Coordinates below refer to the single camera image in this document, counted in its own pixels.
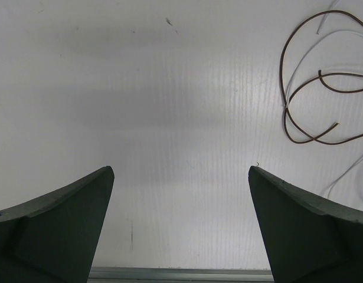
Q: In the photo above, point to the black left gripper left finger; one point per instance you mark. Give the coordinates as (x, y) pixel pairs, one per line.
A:
(53, 238)

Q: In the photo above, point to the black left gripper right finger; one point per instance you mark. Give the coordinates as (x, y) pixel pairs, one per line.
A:
(307, 237)

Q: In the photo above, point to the aluminium mounting rail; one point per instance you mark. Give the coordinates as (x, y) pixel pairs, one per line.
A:
(116, 274)

